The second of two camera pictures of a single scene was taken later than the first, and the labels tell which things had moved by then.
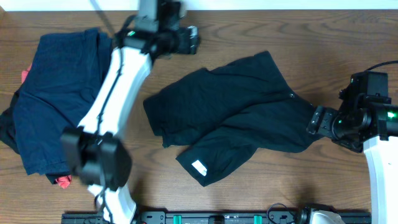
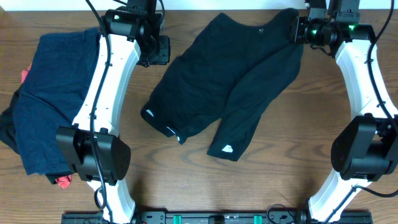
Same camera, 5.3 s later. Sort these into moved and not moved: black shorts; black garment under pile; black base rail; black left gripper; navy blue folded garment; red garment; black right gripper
Moved: black shorts; black right gripper; black left gripper
Not moved: black garment under pile; black base rail; navy blue folded garment; red garment
